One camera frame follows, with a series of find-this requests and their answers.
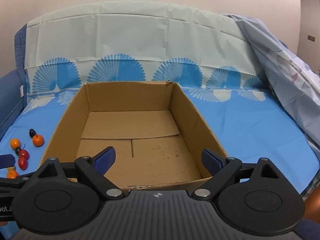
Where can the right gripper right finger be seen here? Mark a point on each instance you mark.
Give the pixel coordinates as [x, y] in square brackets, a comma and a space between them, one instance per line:
[223, 172]

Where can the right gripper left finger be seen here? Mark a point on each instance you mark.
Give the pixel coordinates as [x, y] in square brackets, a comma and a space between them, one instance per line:
[90, 171]

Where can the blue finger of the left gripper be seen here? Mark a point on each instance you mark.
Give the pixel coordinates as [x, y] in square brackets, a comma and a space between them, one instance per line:
[7, 160]

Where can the dark cherry with stem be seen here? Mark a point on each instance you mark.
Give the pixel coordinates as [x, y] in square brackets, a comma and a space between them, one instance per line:
[18, 150]

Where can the red tomato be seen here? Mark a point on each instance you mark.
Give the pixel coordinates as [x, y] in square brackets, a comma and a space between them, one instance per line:
[24, 153]
[22, 163]

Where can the small orange tangerine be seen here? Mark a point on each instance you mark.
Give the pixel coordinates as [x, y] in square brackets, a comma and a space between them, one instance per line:
[15, 143]

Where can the orange tangerine near left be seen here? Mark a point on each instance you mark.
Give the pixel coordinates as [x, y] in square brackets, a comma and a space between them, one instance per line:
[12, 174]

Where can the orange tangerine with stem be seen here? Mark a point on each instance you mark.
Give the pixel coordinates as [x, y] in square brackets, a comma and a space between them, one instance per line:
[38, 140]

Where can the dark cherry far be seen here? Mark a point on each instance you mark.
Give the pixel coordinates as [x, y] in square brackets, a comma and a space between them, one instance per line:
[32, 133]

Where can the blue denim sofa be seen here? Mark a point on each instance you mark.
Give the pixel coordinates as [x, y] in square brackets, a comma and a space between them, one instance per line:
[14, 85]

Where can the brown cardboard box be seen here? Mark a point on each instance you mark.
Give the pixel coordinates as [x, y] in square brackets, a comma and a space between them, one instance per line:
[157, 132]

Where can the blue patterned table cloth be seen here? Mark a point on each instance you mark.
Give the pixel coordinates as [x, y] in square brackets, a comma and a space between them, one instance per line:
[205, 53]

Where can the wall switch plate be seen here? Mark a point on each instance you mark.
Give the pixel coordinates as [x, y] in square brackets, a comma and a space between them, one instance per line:
[311, 38]

